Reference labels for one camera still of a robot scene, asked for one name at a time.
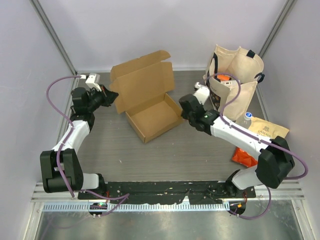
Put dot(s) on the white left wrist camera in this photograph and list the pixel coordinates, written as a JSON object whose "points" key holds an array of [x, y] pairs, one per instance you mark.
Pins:
{"points": [[92, 81]]}

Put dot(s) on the beige canvas tote bag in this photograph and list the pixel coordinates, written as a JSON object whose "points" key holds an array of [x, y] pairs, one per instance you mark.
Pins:
{"points": [[232, 77]]}

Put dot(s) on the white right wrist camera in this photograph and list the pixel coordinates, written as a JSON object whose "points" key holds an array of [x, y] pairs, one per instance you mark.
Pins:
{"points": [[202, 93]]}

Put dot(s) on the aluminium frame rail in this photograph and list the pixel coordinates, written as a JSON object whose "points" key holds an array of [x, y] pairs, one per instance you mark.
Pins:
{"points": [[289, 189]]}

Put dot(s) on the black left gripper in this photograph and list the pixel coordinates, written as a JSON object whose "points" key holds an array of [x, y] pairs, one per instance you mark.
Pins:
{"points": [[109, 96]]}

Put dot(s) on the white box in bag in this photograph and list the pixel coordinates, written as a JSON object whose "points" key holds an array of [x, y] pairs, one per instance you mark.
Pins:
{"points": [[230, 84]]}

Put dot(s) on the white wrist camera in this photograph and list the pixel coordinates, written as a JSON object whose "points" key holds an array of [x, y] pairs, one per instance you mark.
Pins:
{"points": [[92, 81], [202, 93]]}

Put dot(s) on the orange chips bag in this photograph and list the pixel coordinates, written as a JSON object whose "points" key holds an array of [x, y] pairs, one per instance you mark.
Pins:
{"points": [[263, 128]]}

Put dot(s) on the brown cardboard box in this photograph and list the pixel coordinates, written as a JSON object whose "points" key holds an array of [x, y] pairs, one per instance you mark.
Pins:
{"points": [[143, 85]]}

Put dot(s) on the orange item in bag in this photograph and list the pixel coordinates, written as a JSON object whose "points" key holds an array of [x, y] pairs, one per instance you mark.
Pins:
{"points": [[223, 77]]}

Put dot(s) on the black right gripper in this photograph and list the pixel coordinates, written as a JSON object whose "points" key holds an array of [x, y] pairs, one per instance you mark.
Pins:
{"points": [[183, 115]]}

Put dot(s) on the white slotted cable duct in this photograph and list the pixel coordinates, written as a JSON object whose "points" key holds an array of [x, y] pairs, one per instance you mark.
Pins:
{"points": [[83, 206]]}

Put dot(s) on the clear plastic water bottle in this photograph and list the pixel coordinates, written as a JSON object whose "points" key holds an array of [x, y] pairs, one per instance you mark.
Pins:
{"points": [[245, 120]]}

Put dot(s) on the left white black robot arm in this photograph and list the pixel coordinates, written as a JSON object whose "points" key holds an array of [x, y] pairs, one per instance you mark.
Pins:
{"points": [[60, 168]]}

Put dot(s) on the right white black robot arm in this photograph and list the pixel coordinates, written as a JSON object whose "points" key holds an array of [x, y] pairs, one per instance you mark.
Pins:
{"points": [[274, 161]]}

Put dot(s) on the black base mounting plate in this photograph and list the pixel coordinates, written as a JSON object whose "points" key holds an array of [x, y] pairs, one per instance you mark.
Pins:
{"points": [[170, 192]]}

